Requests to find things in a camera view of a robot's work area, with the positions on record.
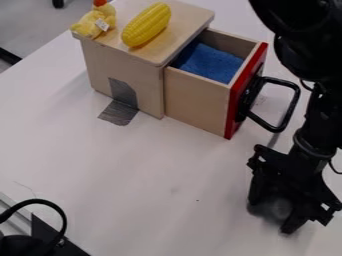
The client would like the drawer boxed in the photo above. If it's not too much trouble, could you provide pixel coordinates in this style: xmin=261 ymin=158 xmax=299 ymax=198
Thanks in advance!
xmin=162 ymin=27 xmax=302 ymax=141

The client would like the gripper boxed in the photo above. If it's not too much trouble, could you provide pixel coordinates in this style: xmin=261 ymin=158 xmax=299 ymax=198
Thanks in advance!
xmin=245 ymin=143 xmax=342 ymax=235

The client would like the yellow plush duck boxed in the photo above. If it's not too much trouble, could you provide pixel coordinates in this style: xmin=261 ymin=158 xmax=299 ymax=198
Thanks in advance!
xmin=69 ymin=0 xmax=118 ymax=40

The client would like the yellow toy corn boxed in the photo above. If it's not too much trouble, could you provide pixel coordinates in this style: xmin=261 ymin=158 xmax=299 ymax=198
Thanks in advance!
xmin=120 ymin=2 xmax=173 ymax=48

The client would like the black cable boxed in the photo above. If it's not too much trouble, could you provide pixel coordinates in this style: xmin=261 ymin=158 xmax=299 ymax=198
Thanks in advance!
xmin=0 ymin=198 xmax=70 ymax=256

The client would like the cabinet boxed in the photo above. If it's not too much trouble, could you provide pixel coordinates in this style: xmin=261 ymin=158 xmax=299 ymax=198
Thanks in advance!
xmin=70 ymin=0 xmax=217 ymax=120

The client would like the gray tape strip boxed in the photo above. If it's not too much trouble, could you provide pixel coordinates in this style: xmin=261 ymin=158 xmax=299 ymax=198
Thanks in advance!
xmin=96 ymin=77 xmax=141 ymax=127

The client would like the gray toy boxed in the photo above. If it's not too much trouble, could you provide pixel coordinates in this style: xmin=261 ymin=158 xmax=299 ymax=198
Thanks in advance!
xmin=259 ymin=195 xmax=297 ymax=224

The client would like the blue cloth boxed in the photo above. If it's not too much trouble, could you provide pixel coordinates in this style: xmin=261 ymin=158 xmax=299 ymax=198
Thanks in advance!
xmin=171 ymin=39 xmax=246 ymax=85

